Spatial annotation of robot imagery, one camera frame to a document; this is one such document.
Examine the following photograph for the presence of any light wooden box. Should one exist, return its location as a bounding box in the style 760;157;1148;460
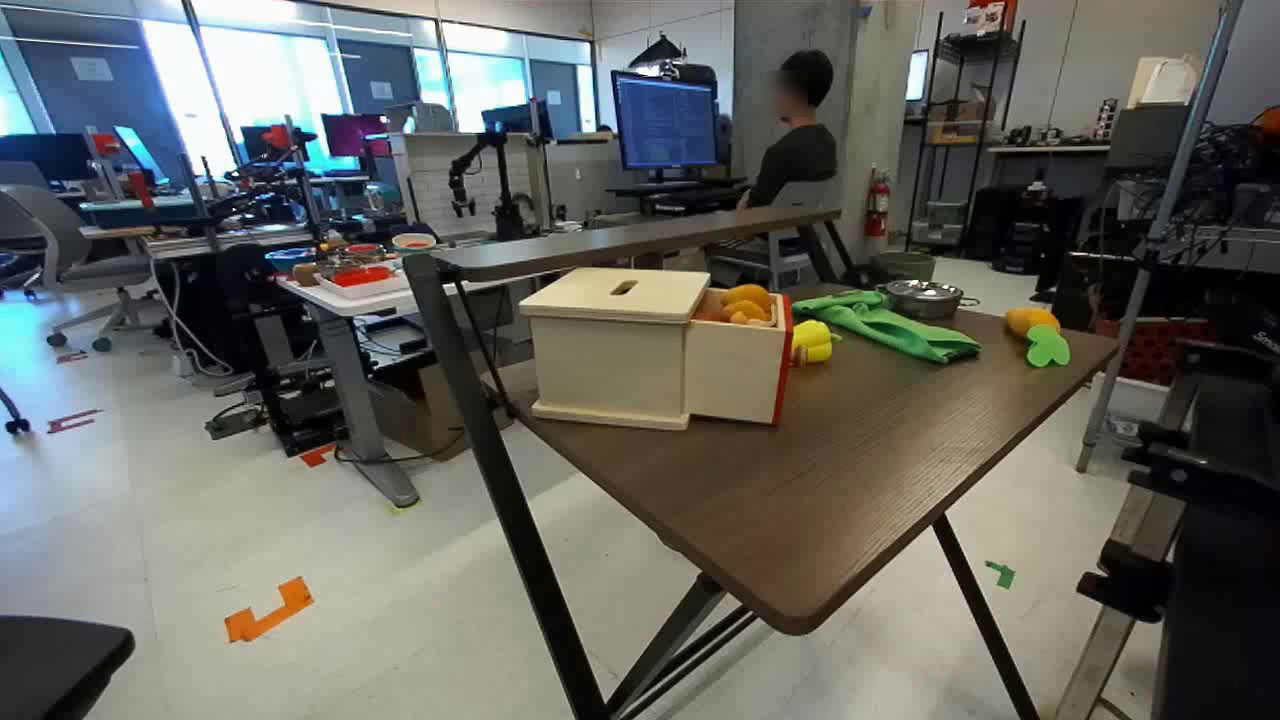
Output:
517;264;717;436

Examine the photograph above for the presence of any orange toy fruit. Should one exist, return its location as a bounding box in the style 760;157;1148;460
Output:
717;278;779;327

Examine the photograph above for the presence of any yellow toy bell pepper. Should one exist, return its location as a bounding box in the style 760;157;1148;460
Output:
788;317;838;371

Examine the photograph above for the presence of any dark brown folding table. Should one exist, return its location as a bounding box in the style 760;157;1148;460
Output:
405;249;1044;720

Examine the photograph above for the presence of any grey chair of person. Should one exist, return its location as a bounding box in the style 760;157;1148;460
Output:
700;174;860;293

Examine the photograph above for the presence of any large computer monitor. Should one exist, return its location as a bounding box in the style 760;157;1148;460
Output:
608;64;725;180

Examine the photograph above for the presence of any person in dark shirt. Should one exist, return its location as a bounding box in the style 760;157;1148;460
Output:
745;49;842;212

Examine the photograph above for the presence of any green cloth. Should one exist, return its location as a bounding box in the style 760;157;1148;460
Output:
793;289;984;369

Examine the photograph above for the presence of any red fire extinguisher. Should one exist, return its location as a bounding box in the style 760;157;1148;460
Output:
860;163;894;245

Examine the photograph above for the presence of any metal bowl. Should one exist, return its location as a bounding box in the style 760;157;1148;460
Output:
880;272;969;323

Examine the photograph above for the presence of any red flat object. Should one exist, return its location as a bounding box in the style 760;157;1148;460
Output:
324;259;405;293

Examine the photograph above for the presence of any white height-adjustable desk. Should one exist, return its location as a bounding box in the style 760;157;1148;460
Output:
269;256;462;511

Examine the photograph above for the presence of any yellow and green toy vegetable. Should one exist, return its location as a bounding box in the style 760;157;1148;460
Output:
999;298;1074;377

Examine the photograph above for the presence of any metal storage shelf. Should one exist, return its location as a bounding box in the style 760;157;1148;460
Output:
906;7;1031;250

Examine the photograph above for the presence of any orange floor tape marker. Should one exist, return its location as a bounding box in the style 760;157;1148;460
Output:
221;570;321;647

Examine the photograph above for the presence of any grey office chair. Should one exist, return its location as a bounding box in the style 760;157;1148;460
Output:
0;180;167;354

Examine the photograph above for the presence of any black robot mounting cart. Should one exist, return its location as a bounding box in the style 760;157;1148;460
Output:
1056;335;1280;720

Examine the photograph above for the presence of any black chair seat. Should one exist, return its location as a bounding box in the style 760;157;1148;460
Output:
0;612;139;720

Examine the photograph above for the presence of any grey metal camera stand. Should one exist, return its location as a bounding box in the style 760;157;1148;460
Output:
1072;0;1250;479

